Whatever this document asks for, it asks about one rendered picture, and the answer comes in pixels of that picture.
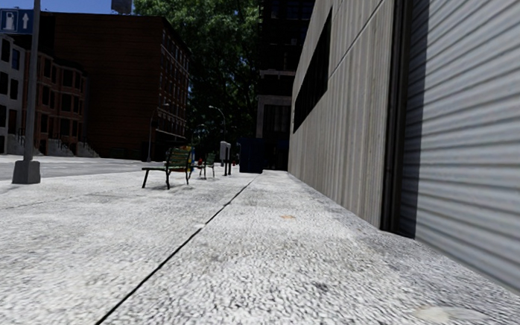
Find blue booth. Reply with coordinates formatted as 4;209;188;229
238;136;267;174

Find green bench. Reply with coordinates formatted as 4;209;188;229
141;143;194;192
197;151;218;180

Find grey street lamp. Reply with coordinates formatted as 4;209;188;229
206;105;228;136

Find dark tower building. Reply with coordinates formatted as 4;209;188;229
249;0;318;174

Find trees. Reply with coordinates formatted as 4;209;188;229
124;0;265;163

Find red brick building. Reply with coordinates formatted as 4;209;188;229
31;0;197;165

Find red brick row house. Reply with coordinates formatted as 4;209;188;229
18;50;106;160

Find pale concrete building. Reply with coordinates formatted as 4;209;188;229
280;0;520;302

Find white box on a post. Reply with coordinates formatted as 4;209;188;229
218;141;233;177

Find sign on a post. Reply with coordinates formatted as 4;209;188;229
0;0;53;186

